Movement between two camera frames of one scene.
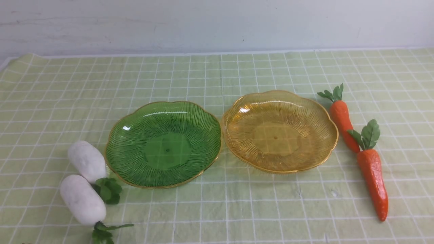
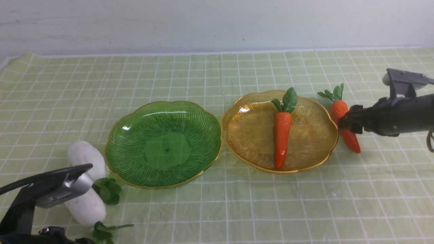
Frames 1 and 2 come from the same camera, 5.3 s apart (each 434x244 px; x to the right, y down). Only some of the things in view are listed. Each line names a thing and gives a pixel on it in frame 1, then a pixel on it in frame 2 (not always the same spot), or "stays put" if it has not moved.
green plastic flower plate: (163, 144) stays put
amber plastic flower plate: (279, 131) stays put
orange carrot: (340, 114) stays put
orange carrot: (369, 164) to (282, 125)
